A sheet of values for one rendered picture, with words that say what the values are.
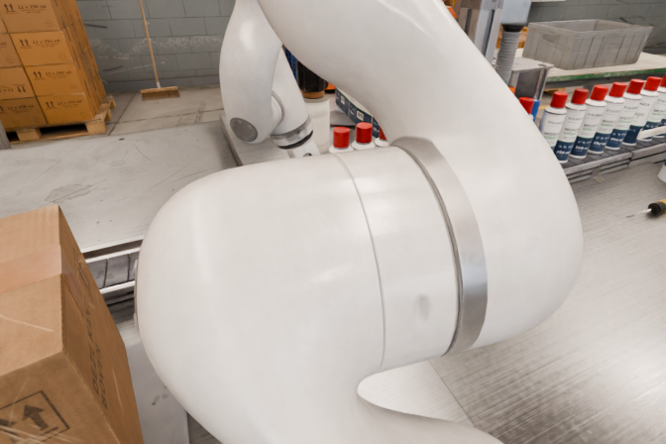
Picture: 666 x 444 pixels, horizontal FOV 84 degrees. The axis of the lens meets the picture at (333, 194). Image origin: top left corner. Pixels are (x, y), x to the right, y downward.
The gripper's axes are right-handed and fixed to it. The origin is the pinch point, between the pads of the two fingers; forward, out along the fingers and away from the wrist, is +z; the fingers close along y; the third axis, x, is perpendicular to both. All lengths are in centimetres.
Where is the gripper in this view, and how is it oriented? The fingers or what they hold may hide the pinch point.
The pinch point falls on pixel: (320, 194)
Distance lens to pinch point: 79.8
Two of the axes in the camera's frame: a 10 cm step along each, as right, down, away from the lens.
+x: -8.7, 4.8, -1.3
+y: -3.9, -4.9, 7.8
